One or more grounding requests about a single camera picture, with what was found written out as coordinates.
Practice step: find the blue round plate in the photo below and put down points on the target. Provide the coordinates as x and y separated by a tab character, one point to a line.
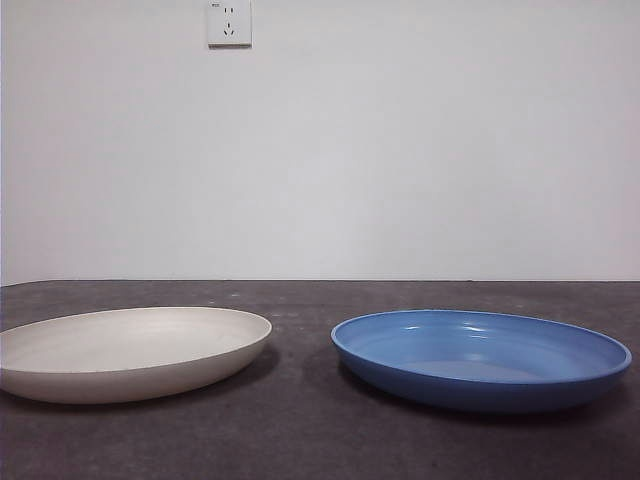
475	392

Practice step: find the white round plate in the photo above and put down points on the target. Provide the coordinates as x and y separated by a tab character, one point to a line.
125	350

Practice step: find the white wall socket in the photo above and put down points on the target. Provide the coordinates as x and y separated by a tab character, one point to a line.
229	22

